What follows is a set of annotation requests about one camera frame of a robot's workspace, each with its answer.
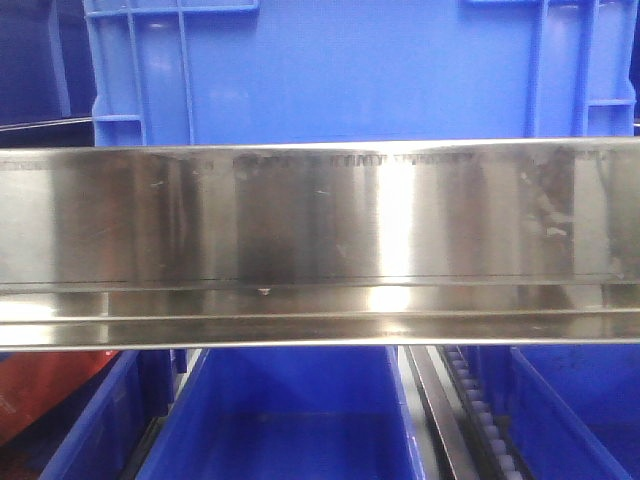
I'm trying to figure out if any blue bin lower centre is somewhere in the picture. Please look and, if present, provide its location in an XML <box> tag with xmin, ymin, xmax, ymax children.
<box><xmin>138</xmin><ymin>346</ymin><xmax>425</xmax><ymax>479</ymax></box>

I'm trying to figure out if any blue bin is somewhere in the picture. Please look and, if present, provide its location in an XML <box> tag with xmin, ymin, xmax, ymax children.
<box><xmin>40</xmin><ymin>350</ymin><xmax>175</xmax><ymax>479</ymax></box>
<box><xmin>138</xmin><ymin>346</ymin><xmax>425</xmax><ymax>479</ymax></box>
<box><xmin>477</xmin><ymin>344</ymin><xmax>639</xmax><ymax>479</ymax></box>

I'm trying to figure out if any large blue crate upper shelf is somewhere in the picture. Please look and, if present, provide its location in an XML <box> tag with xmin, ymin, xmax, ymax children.
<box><xmin>84</xmin><ymin>1</ymin><xmax>638</xmax><ymax>145</ymax></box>

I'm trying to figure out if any blue bin lower left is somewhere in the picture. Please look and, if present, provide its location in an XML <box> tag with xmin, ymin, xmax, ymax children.
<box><xmin>40</xmin><ymin>350</ymin><xmax>175</xmax><ymax>479</ymax></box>

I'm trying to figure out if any blue bin lower right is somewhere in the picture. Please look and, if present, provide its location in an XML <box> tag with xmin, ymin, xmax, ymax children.
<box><xmin>477</xmin><ymin>344</ymin><xmax>639</xmax><ymax>479</ymax></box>

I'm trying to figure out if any red object lower left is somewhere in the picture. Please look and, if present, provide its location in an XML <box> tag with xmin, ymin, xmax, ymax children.
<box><xmin>1</xmin><ymin>350</ymin><xmax>117</xmax><ymax>444</ymax></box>

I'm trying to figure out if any stainless steel shelf rail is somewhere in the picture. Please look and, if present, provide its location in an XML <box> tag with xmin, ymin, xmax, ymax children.
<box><xmin>1</xmin><ymin>137</ymin><xmax>639</xmax><ymax>351</ymax></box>

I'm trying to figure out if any roller track rail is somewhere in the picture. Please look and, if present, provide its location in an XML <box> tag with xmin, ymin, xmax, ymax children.
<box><xmin>403</xmin><ymin>346</ymin><xmax>530</xmax><ymax>479</ymax></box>

